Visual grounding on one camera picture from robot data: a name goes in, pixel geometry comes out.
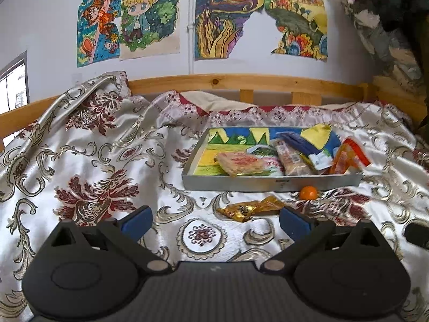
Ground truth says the gold foil snack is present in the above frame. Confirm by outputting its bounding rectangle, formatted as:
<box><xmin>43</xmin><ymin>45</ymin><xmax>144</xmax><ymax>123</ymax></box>
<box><xmin>217</xmin><ymin>196</ymin><xmax>286</xmax><ymax>222</ymax></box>

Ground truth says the clear biscuit bar pack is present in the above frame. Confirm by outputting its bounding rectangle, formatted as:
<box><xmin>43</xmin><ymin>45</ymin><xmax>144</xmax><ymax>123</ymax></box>
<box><xmin>270</xmin><ymin>138</ymin><xmax>311</xmax><ymax>176</ymax></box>

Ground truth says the green white stick pack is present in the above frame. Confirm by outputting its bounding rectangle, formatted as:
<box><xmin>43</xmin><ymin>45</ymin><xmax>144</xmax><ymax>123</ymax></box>
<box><xmin>308</xmin><ymin>149</ymin><xmax>333</xmax><ymax>171</ymax></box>

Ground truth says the white green pickle packet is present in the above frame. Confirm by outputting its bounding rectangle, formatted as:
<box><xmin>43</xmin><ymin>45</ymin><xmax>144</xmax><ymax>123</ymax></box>
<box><xmin>246</xmin><ymin>145</ymin><xmax>284</xmax><ymax>177</ymax></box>

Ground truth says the orange jelly snack bag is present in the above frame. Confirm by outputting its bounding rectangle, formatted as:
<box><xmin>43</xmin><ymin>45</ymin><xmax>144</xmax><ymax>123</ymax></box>
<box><xmin>329</xmin><ymin>137</ymin><xmax>371</xmax><ymax>174</ymax></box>

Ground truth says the dark blue sachet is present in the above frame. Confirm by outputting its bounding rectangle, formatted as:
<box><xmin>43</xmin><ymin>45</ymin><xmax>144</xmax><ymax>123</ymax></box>
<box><xmin>276</xmin><ymin>131</ymin><xmax>321</xmax><ymax>156</ymax></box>

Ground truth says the rice cracker pack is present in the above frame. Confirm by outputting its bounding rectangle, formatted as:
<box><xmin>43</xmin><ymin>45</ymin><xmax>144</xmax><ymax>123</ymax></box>
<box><xmin>214</xmin><ymin>151</ymin><xmax>268</xmax><ymax>177</ymax></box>

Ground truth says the small orange mandarin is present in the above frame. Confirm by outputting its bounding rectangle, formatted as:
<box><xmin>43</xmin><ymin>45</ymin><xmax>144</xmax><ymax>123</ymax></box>
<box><xmin>299</xmin><ymin>186</ymin><xmax>319</xmax><ymax>201</ymax></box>

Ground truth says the grey tray with drawing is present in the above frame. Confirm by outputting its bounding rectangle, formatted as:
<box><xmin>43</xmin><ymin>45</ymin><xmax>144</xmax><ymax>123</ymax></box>
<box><xmin>182</xmin><ymin>125</ymin><xmax>363</xmax><ymax>193</ymax></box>

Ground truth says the beige pillow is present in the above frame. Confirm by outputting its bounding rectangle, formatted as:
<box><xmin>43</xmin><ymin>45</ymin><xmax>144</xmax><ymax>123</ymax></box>
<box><xmin>181</xmin><ymin>91</ymin><xmax>254</xmax><ymax>113</ymax></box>

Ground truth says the window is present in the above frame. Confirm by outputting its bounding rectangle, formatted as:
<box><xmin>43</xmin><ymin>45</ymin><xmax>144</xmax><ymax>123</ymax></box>
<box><xmin>0</xmin><ymin>52</ymin><xmax>29</xmax><ymax>114</ymax></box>

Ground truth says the orange girl drawing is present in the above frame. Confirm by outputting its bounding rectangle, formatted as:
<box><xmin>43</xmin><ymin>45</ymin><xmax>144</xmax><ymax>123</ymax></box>
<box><xmin>76</xmin><ymin>0</ymin><xmax>121</xmax><ymax>68</ymax></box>

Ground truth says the blond boy drawing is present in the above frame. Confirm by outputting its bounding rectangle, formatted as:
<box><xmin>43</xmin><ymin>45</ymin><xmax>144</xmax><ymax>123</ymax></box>
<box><xmin>119</xmin><ymin>0</ymin><xmax>180</xmax><ymax>60</ymax></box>

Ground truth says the landscape hills drawing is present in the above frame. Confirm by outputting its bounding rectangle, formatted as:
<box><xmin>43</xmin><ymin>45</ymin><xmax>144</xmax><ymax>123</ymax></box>
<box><xmin>265</xmin><ymin>0</ymin><xmax>328</xmax><ymax>61</ymax></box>

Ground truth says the starry night drawing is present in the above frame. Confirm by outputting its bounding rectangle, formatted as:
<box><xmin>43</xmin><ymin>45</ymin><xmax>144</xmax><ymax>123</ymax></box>
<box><xmin>194</xmin><ymin>0</ymin><xmax>264</xmax><ymax>60</ymax></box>

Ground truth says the wooden bed frame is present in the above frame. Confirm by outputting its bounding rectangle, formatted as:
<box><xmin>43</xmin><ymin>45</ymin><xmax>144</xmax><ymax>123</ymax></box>
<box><xmin>0</xmin><ymin>73</ymin><xmax>429</xmax><ymax>142</ymax></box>

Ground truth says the white wall pipe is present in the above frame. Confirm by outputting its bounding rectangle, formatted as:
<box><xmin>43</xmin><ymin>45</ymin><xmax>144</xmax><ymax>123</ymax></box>
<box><xmin>186</xmin><ymin>0</ymin><xmax>195</xmax><ymax>75</ymax></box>

